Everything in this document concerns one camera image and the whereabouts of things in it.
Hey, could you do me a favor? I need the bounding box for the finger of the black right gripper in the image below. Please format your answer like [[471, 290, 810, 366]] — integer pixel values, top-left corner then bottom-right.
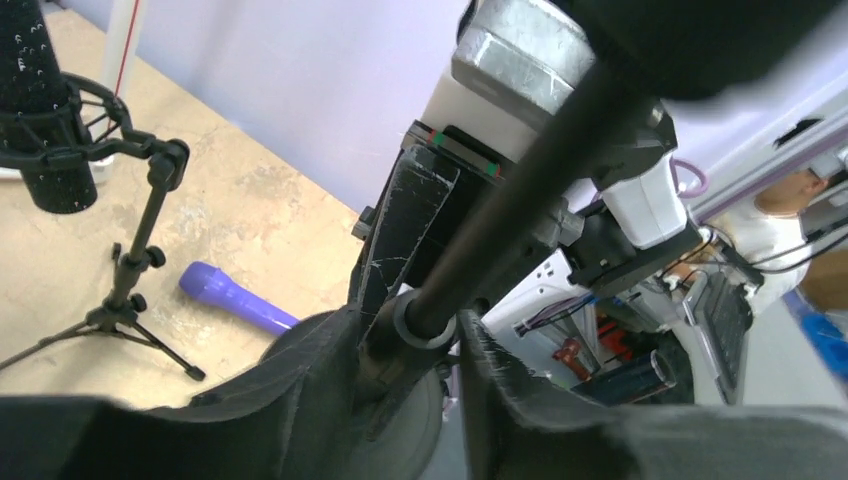
[[356, 145, 459, 345]]

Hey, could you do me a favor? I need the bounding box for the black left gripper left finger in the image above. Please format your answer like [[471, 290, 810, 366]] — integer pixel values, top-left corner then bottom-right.
[[1, 306, 359, 479]]

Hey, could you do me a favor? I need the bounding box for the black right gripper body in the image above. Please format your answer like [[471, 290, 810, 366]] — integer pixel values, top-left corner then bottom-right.
[[351, 119, 664, 313]]

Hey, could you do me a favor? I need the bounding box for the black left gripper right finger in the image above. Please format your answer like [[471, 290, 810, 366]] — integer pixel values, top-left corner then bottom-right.
[[458, 310, 847, 480]]

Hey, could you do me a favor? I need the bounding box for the purple microphone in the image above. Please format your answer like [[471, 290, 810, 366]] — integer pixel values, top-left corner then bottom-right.
[[178, 261, 299, 336]]

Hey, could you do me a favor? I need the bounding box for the black round-base microphone stand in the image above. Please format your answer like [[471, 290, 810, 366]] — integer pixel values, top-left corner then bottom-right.
[[361, 1, 847, 479]]

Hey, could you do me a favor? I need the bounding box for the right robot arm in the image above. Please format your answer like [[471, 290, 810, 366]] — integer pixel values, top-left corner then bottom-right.
[[348, 78, 702, 331]]

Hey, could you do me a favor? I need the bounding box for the black tripod stand with shockmount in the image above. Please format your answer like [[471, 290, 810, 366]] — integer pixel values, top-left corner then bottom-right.
[[0, 72, 207, 383]]

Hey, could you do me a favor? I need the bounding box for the black speckled condenser microphone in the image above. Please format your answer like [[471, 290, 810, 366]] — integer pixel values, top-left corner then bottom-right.
[[1, 1, 97, 214]]

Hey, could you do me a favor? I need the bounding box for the person in white shirt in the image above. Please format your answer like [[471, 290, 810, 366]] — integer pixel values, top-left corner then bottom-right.
[[710, 163, 847, 316]]

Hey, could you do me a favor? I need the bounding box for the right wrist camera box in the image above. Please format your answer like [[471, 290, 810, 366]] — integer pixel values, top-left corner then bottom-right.
[[419, 0, 595, 161]]

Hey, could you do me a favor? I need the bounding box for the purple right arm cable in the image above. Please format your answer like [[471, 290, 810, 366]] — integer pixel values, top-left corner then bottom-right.
[[669, 157, 710, 200]]

